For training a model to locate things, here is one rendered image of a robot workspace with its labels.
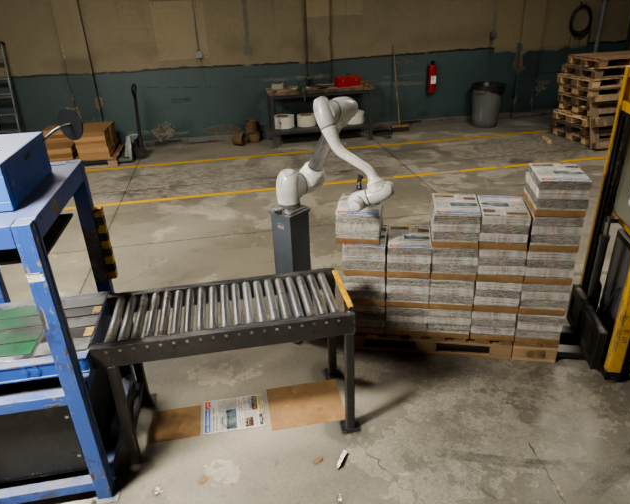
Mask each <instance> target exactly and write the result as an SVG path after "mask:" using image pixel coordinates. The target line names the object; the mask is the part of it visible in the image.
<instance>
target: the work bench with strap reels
mask: <svg viewBox="0 0 630 504"><path fill-rule="evenodd" d="M363 83H366V82H364V81H361V77H360V75H358V74H354V75H350V74H345V75H344V76H335V77H334V83H332V84H317V85H325V86H324V87H326V86H328V88H326V89H325V88H324V89H317V88H319V87H312V86H306V91H305V92H297V91H296V89H298V86H287V87H284V89H272V88H265V92H266V95H267V108H268V121H269V134H270V139H269V140H273V147H272V148H278V147H277V146H276V135H287V134H299V133H312V132H321V129H320V127H319V125H318V124H317V121H316V118H315V115H314V113H300V114H298V115H297V123H294V115H292V114H277V115H274V105H273V99H286V98H300V97H304V93H305V97H314V96H328V95H343V94H357V93H360V110H358V111H357V113H356V115H355V116H354V117H352V119H351V120H350V121H349V122H348V123H347V125H346V126H345V127H343V128H342V129H341V130H349V129H360V131H359V132H360V133H361V132H364V128H369V139H368V140H374V139H373V138H372V125H373V89H375V87H374V86H372V85H370V86H368V87H365V86H363ZM273 91H277V92H275V93H272V92H273ZM364 93H369V122H368V121H366V120H365V112H364Z"/></svg>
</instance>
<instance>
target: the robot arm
mask: <svg viewBox="0 0 630 504"><path fill-rule="evenodd" d="M313 110H314V115H315V118H316V121H317V124H318V125H319V127H320V129H321V132H322V134H321V137H320V139H319V141H318V144H317V146H316V148H315V150H314V153H313V155H312V157H311V159H310V161H309V162H306V163H305V164H304V166H303V167H302V168H301V169H300V171H299V172H297V171H295V170H293V169H284V170H282V171H281V172H280V173H279V174H278V177H277V181H276V194H277V201H278V206H276V207H273V208H272V211H274V213H275V214H280V213H282V214H285V215H287V216H292V215H293V214H295V213H297V212H300V211H302V210H305V209H307V206H304V205H301V204H300V198H301V197H302V196H303V195H304V194H308V193H311V192H314V191H316V190H318V189H320V188H321V187H322V186H323V185H324V183H325V181H326V174H325V170H324V168H323V167H324V165H325V163H326V160H327V158H328V156H329V154H330V152H331V150H333V151H334V152H335V153H336V154H337V155H338V156H339V157H340V158H342V159H343V160H345V161H347V162H348V163H350V164H352V165H353V166H355V167H357V168H358V169H360V170H362V171H363V172H364V173H365V174H366V175H367V177H368V184H367V189H365V190H362V185H361V183H362V179H363V176H362V174H358V178H357V186H356V189H355V190H354V191H353V192H352V193H351V195H350V196H349V198H348V201H347V205H348V207H349V209H350V211H352V212H359V211H361V210H363V209H364V208H366V207H368V206H370V205H373V204H378V203H380V202H383V201H385V200H387V199H388V198H390V197H391V196H392V195H393V194H394V193H395V188H394V184H393V183H392V182H390V181H384V180H383V179H381V178H380V177H379V176H378V174H377V173H376V171H375V170H374V169H373V168H372V167H371V166H370V165H369V164H368V163H366V162H365V161H363V160H362V159H360V158H359V157H357V156H356V155H354V154H353V153H351V152H350V151H348V150H347V149H346V148H344V147H343V145H342V144H341V142H340V139H339V133H340V131H341V129H342V128H343V127H345V126H346V125H347V123H348V122H349V121H350V120H351V119H352V117H354V116H355V115H356V113H357V111H358V104H357V102H356V101H355V100H354V99H352V98H350V97H337V98H334V99H331V100H328V98H327V97H325V96H320V97H318V98H317V99H315V100H314V102H313Z"/></svg>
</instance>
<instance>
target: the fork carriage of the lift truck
mask: <svg viewBox="0 0 630 504"><path fill-rule="evenodd" d="M566 318H567V320H568V322H569V325H570V326H572V328H573V330H574V332H575V337H576V339H577V341H578V344H579V346H582V348H583V351H584V353H585V358H586V360H587V362H588V365H589V367H590V369H591V370H592V369H596V370H599V367H600V364H601V360H602V356H603V352H604V348H605V344H606V340H607V336H608V331H607V330H606V328H605V326H604V324H603V323H602V321H601V319H600V317H599V316H598V314H597V312H596V311H595V309H594V307H593V305H592V304H591V302H590V300H589V298H588V297H587V295H586V293H585V291H584V290H583V288H582V286H581V285H580V284H579V285H578V284H573V287H572V292H571V297H570V302H569V307H568V312H567V317H566Z"/></svg>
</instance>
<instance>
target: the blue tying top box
mask: <svg viewBox="0 0 630 504"><path fill-rule="evenodd" d="M42 139H43V133H42V132H29V133H16V134H2V135H0V212H4V211H14V210H15V209H16V208H17V207H18V205H19V204H20V203H21V202H22V201H23V200H24V199H25V198H26V197H27V196H28V195H29V194H30V193H31V192H32V191H33V190H34V188H35V187H36V186H37V185H38V184H39V183H40V182H41V181H42V180H43V179H44V178H45V177H46V176H47V175H48V174H49V173H50V171H51V170H52V167H51V164H50V160H49V156H48V152H47V149H46V145H45V142H44V143H43V141H42Z"/></svg>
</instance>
